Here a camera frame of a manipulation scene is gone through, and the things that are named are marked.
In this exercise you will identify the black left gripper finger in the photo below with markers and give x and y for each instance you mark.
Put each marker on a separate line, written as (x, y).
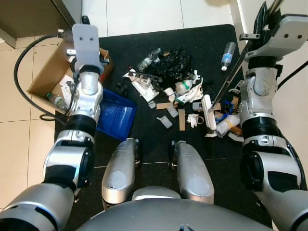
(86, 20)

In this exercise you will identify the small black object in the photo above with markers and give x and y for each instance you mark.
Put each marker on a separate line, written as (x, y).
(122, 88)

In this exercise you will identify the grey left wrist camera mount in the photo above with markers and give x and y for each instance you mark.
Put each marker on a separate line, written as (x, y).
(85, 43)

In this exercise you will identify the brown cardboard box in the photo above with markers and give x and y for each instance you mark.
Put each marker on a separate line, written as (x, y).
(48, 72)

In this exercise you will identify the white crumpled tissue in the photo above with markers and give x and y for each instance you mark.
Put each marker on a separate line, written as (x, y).
(195, 120)

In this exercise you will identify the clear bottle with blue label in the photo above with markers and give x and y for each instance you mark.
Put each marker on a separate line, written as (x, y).
(229, 55)

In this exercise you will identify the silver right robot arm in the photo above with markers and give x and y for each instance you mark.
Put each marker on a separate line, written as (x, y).
(262, 86)

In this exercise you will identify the white crumpled packaging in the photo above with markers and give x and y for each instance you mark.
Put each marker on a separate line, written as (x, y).
(142, 86)

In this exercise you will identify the long brown cardboard strip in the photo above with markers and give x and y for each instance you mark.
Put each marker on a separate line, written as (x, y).
(166, 106)

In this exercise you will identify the silver left robot leg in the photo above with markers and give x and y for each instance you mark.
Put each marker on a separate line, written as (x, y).
(120, 173)

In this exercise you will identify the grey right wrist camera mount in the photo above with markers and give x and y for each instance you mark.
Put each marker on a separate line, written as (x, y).
(288, 31)

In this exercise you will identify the short brown cardboard strip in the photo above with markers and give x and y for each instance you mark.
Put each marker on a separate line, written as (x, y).
(182, 120)

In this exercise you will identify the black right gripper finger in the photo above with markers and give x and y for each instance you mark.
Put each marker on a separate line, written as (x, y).
(260, 17)

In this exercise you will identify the silver right robot leg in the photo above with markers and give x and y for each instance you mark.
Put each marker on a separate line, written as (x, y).
(192, 173)

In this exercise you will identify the crushed clear plastic bottle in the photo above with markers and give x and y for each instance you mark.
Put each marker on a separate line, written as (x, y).
(147, 62)

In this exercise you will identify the grey plastic scrap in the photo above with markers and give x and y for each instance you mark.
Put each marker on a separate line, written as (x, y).
(172, 110)
(164, 122)

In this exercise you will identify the white and green crumpled cup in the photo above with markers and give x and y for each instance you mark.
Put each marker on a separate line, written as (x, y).
(185, 89)

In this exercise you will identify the silver robot torso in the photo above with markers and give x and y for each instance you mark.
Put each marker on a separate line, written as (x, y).
(168, 216)

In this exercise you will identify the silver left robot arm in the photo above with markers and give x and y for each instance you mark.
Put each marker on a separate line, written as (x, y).
(89, 91)

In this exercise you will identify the black plastic bag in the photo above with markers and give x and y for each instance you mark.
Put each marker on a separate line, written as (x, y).
(173, 62)

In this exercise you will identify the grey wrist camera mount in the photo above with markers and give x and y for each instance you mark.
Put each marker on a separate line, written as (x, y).
(288, 31)
(85, 43)

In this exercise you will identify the black floor mat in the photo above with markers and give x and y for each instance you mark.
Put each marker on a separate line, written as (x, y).
(202, 43)

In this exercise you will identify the white-headed broom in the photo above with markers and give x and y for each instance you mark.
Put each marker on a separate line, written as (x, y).
(209, 113)

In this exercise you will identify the grey cabinet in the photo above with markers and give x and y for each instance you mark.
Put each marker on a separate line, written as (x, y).
(29, 17)

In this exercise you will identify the clear bottle in box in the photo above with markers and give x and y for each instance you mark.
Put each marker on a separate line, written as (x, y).
(57, 101)

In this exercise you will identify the silver robot leg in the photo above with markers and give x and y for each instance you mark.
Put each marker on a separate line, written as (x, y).
(192, 173)
(120, 173)

